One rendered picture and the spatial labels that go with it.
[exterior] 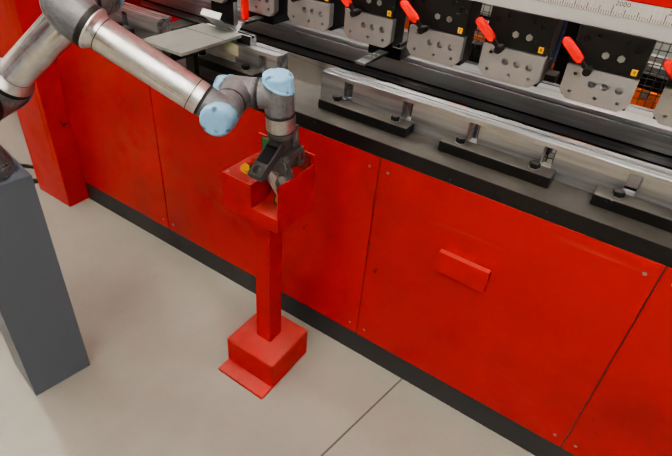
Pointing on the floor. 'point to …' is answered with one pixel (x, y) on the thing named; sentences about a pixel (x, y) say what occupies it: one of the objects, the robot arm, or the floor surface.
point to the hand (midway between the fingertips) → (279, 195)
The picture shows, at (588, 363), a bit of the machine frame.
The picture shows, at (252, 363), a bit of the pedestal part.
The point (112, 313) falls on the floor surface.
